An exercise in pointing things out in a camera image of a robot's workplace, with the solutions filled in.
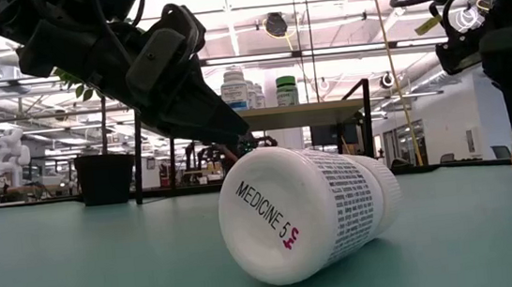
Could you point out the white bottle blue label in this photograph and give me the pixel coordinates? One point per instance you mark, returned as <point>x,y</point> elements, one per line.
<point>234,93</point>

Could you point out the white humanoid robot figure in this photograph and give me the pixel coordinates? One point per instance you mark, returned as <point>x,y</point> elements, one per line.
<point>11,153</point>

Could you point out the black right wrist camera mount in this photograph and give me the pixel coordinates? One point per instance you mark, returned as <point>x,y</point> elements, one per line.
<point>459,55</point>

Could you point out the artificial green plant black pot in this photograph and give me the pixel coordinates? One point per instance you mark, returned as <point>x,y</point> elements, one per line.
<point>104,177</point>

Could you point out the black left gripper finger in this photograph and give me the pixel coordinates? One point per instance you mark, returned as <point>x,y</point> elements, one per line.
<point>206,115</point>

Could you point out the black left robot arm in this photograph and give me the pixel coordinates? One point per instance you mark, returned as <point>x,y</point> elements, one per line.
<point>67,44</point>

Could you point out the dark office chair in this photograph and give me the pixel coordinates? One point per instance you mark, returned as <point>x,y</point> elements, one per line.
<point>447,158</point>
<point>502,152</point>

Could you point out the white bottle printed MEDICINE 5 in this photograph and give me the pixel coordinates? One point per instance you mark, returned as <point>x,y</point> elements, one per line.
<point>272,217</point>

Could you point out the black monitor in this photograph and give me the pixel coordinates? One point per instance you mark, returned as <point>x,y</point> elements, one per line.
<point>326,135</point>

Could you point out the wooden shelf black metal legs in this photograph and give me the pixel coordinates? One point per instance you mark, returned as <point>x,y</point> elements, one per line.
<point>300,114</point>

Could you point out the small white bottle blue band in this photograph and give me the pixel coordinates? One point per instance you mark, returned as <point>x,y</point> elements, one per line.
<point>257,98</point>

